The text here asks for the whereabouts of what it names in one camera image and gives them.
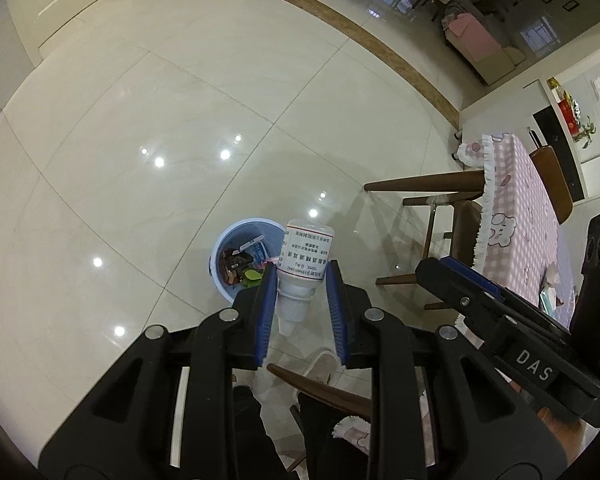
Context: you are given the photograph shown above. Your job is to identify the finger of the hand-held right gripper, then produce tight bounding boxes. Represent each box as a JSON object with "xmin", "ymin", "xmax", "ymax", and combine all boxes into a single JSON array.
[
  {"xmin": 440, "ymin": 256, "xmax": 572, "ymax": 342},
  {"xmin": 415, "ymin": 258, "xmax": 507, "ymax": 347}
]

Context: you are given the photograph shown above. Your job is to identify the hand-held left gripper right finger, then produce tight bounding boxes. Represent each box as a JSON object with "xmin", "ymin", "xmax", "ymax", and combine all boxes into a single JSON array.
[{"xmin": 326, "ymin": 260, "xmax": 568, "ymax": 480}]

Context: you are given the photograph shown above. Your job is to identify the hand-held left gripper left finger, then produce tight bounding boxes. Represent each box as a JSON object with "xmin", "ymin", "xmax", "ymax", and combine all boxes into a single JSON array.
[{"xmin": 37, "ymin": 261, "xmax": 279, "ymax": 480}]

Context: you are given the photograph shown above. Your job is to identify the blue plastic bin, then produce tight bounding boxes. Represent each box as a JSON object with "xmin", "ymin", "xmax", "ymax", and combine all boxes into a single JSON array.
[{"xmin": 209, "ymin": 217, "xmax": 286, "ymax": 305}]

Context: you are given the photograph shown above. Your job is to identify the white plastic dropper bottle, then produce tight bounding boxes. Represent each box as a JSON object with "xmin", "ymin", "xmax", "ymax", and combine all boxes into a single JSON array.
[{"xmin": 275, "ymin": 219, "xmax": 337, "ymax": 337}]

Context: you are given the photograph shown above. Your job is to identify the white blue cardboard box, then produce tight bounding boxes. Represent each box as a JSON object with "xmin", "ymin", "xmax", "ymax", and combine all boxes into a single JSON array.
[{"xmin": 240, "ymin": 234, "xmax": 269, "ymax": 264}]

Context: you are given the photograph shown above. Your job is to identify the person's right forearm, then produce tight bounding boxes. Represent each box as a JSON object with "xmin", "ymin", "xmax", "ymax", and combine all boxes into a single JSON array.
[{"xmin": 535, "ymin": 405, "xmax": 588, "ymax": 463}]

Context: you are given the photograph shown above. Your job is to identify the brown wooden dining chair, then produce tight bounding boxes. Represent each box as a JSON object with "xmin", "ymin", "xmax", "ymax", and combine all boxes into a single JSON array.
[
  {"xmin": 375, "ymin": 195, "xmax": 483, "ymax": 311},
  {"xmin": 530, "ymin": 145, "xmax": 574, "ymax": 225},
  {"xmin": 267, "ymin": 362, "xmax": 376, "ymax": 476}
]

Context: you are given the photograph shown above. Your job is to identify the person's white slipper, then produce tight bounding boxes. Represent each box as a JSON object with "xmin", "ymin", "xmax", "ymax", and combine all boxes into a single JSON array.
[{"xmin": 300, "ymin": 350, "xmax": 339, "ymax": 386}]

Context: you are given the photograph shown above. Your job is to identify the person's black trouser leg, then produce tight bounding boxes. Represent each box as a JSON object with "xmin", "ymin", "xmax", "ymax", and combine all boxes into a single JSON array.
[{"xmin": 230, "ymin": 385, "xmax": 306, "ymax": 480}]

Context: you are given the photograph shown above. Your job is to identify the green plant in vase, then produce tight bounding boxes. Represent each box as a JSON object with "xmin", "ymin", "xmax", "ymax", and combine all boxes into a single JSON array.
[{"xmin": 575, "ymin": 116, "xmax": 597, "ymax": 150}]

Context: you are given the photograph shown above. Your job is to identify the red tin box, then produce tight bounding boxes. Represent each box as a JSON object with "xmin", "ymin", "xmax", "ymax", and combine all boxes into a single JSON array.
[{"xmin": 557, "ymin": 100, "xmax": 581, "ymax": 133}]

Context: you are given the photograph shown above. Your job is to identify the pink covered sofa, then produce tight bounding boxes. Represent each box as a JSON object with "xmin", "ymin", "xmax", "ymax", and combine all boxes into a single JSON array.
[{"xmin": 442, "ymin": 10, "xmax": 527, "ymax": 86}]

